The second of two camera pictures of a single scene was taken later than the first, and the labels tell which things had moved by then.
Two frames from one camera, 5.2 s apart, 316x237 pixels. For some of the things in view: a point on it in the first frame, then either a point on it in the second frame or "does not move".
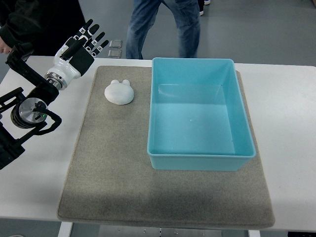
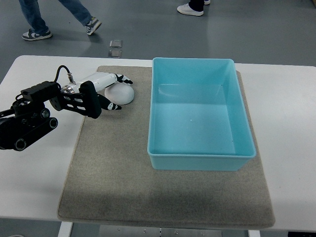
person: (186, 14) -> (38, 29)
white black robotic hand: (75, 57) -> (83, 98)
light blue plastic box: (198, 120) does not move
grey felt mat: (108, 183) does not move
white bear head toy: (119, 93) does not move
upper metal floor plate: (115, 43) does not move
